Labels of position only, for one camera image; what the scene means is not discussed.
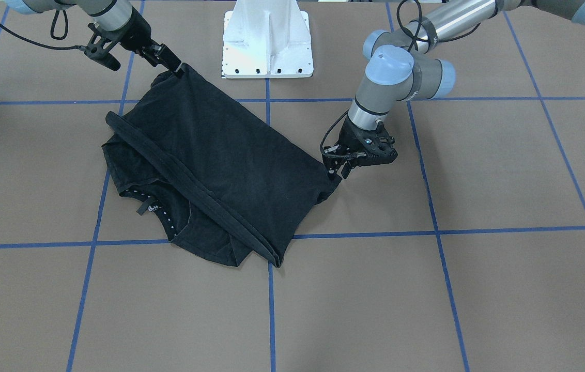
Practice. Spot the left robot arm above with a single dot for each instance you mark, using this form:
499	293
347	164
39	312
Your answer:
398	69

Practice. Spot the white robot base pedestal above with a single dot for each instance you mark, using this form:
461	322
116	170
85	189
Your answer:
266	40

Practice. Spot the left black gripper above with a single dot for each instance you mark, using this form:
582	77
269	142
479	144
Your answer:
348	138

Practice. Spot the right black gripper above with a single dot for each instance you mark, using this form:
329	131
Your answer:
136	33

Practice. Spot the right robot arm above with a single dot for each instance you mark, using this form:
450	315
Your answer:
113	23

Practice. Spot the black graphic t-shirt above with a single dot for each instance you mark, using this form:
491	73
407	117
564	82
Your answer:
222	182

